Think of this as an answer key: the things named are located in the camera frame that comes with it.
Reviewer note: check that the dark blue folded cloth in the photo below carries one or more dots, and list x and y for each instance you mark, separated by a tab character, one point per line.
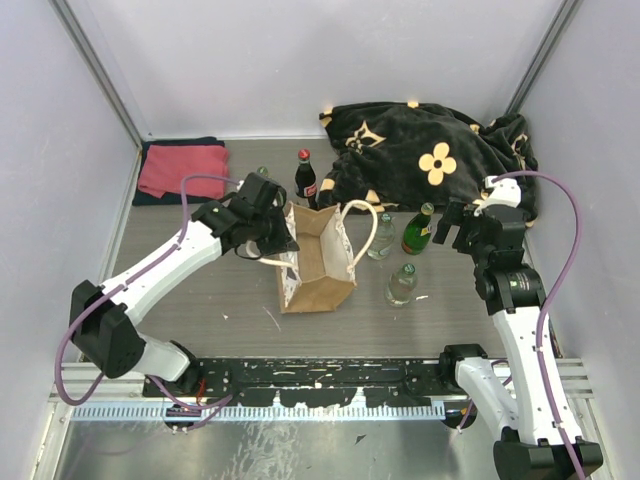
143	199

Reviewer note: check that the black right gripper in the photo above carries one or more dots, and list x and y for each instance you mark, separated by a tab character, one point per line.
468	219

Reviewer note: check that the red folded cloth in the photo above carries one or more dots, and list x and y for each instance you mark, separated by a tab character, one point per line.
166	166

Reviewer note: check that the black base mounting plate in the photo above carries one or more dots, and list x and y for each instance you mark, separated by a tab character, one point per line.
321	382

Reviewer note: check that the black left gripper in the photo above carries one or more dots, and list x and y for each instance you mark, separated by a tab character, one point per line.
285	240

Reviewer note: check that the white cable duct strip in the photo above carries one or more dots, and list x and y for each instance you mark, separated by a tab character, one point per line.
165	411

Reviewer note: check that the clear bottle lower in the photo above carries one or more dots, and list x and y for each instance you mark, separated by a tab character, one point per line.
401	285

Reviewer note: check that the clear bottle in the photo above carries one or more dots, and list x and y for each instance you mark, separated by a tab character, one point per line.
401	285
383	238

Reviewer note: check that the black floral blanket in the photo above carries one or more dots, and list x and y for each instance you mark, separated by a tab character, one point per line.
400	155

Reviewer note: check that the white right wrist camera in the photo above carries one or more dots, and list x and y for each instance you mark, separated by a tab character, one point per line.
504	192

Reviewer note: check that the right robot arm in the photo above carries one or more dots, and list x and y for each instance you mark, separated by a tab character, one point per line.
536	434

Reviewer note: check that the cola glass bottle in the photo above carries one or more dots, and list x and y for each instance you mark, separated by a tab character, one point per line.
305	181

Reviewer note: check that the green bottle right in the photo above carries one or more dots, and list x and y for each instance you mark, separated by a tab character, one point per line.
417	233

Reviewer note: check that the brown canvas bag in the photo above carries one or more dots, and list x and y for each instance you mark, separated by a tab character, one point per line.
321	275

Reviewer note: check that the clear bottle upper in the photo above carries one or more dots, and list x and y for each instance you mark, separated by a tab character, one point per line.
383	238

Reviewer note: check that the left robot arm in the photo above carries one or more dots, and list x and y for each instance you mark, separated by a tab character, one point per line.
104	318

